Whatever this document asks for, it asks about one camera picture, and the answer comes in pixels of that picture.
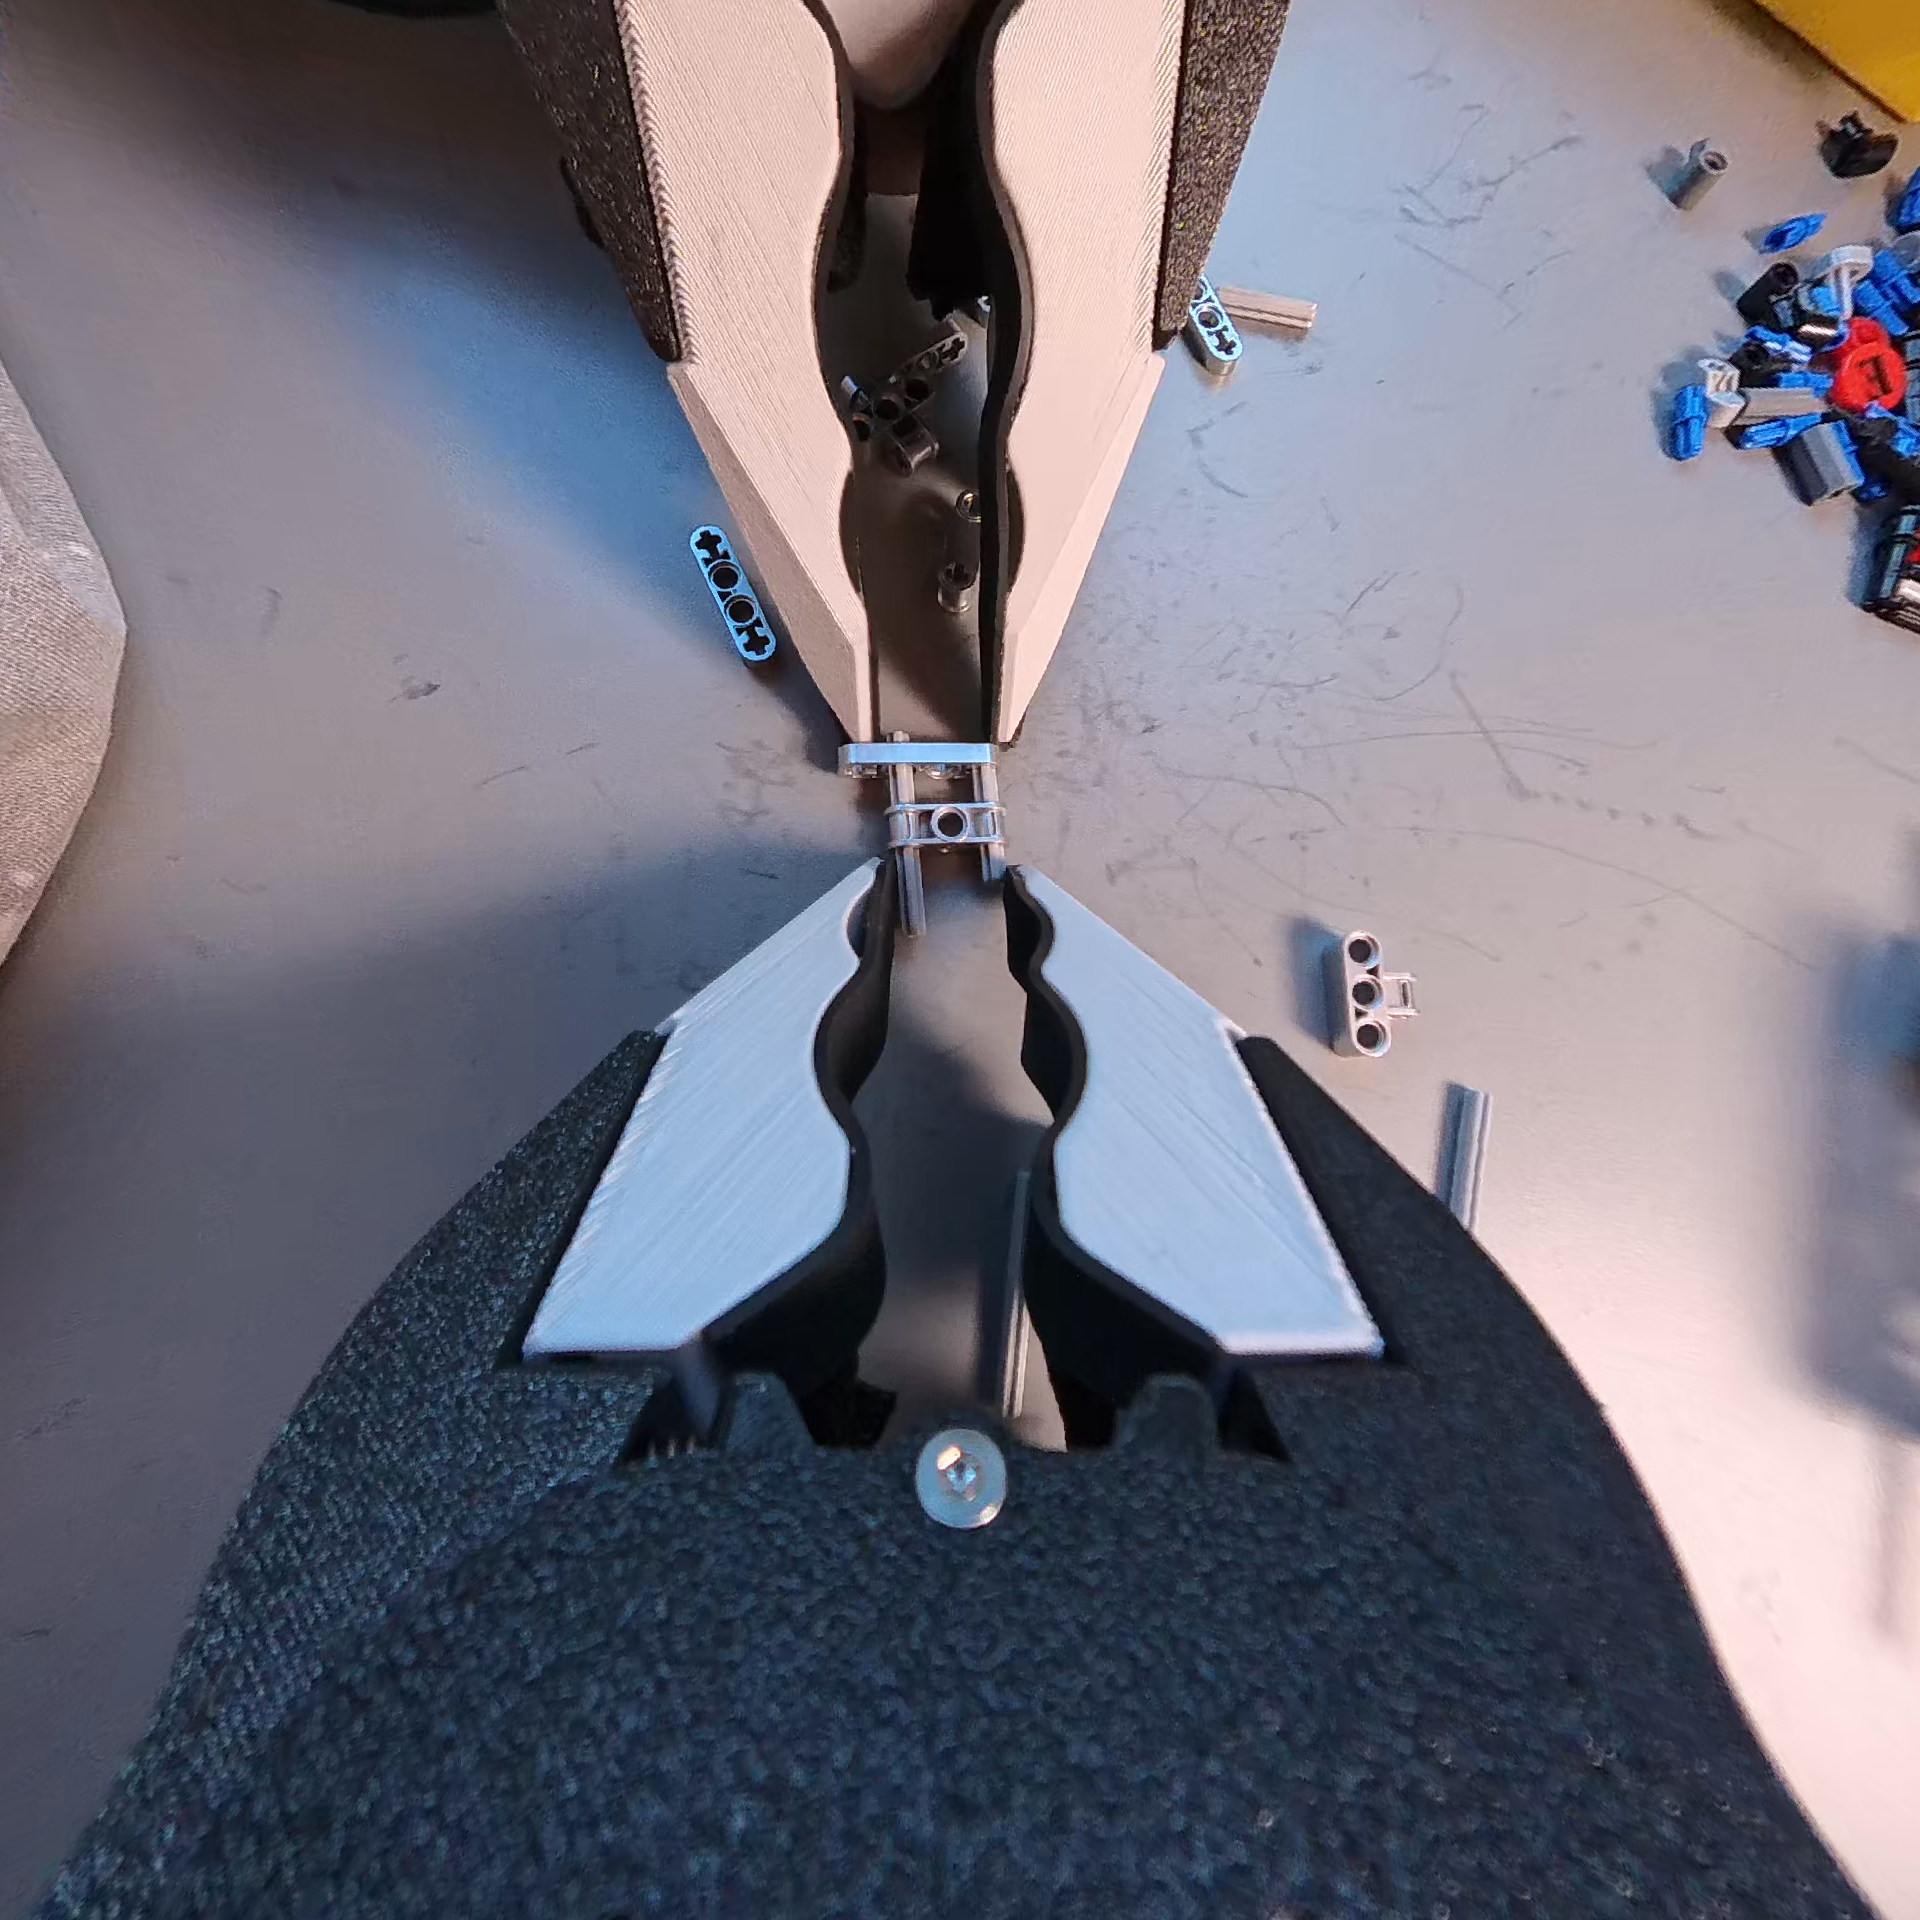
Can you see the short grey toy axle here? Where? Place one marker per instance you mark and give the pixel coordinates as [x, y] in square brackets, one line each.
[1275, 307]

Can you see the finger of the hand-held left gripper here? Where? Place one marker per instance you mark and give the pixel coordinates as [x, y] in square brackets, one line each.
[1096, 225]
[751, 225]

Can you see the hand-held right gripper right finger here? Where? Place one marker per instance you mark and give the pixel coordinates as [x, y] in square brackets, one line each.
[1201, 1201]

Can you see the grey three-hole pin connector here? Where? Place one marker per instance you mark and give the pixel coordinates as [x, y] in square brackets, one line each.
[1341, 998]

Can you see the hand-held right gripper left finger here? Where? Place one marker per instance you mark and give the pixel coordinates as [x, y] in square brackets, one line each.
[704, 1201]

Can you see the small black toy part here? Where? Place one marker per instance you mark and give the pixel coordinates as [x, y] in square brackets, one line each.
[1857, 146]

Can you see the pile of small toy connectors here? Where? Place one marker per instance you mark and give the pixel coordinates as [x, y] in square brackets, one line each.
[1799, 435]

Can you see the grey twin axle assembly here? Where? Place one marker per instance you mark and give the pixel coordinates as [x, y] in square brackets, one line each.
[984, 821]

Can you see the grey desk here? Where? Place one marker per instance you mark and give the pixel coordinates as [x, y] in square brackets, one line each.
[375, 902]

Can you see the grey three-hole thin beam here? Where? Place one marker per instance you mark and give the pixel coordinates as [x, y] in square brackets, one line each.
[957, 586]

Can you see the yellow plastic parts bin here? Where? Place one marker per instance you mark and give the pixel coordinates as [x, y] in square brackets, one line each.
[1861, 30]

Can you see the grey toy bush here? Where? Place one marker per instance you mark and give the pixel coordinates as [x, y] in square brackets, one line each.
[910, 446]

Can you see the grey four-hole thin beam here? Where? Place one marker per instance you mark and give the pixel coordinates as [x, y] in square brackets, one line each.
[734, 591]
[1206, 311]

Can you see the small grey tube connector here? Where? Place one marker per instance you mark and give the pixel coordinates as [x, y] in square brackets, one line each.
[1691, 173]

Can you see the grey thin toy beam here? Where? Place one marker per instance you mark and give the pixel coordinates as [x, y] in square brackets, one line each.
[870, 758]

